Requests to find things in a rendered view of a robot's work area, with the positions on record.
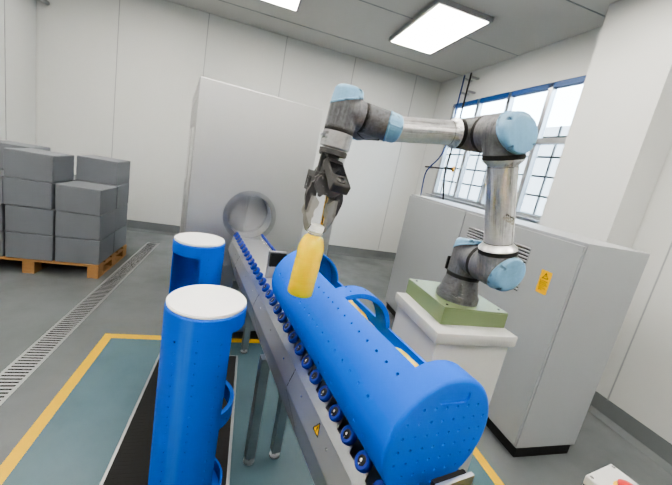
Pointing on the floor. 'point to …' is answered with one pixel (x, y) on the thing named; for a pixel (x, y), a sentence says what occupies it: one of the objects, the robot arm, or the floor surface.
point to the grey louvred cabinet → (533, 317)
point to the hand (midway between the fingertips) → (316, 227)
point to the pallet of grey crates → (62, 208)
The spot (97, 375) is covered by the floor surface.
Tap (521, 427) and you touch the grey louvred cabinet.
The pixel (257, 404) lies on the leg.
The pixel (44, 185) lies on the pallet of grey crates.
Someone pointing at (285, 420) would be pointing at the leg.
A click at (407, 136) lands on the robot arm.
